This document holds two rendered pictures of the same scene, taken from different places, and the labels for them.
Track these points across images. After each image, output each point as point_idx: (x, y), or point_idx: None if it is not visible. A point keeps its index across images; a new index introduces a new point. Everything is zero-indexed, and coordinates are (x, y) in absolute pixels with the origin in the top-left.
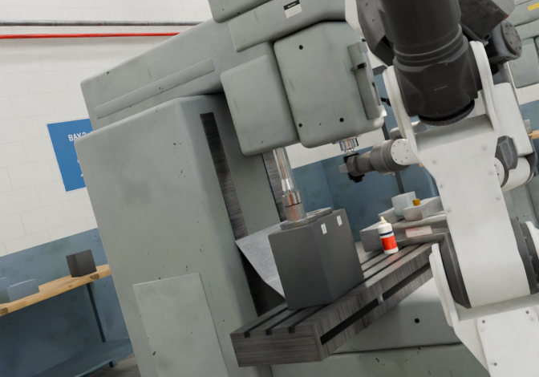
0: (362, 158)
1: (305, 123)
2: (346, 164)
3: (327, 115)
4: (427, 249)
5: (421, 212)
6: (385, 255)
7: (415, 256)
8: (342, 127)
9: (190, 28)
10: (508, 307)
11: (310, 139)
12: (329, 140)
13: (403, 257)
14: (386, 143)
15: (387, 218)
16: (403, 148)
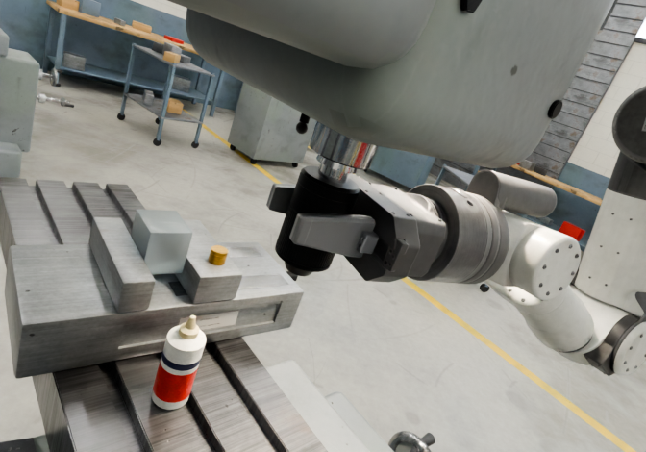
0: (435, 238)
1: (486, 14)
2: (403, 248)
3: (549, 56)
4: (277, 385)
5: (238, 286)
6: (175, 418)
7: (314, 435)
8: (533, 138)
9: None
10: None
11: (441, 113)
12: (459, 156)
13: (286, 445)
14: (492, 213)
15: (150, 294)
16: (567, 264)
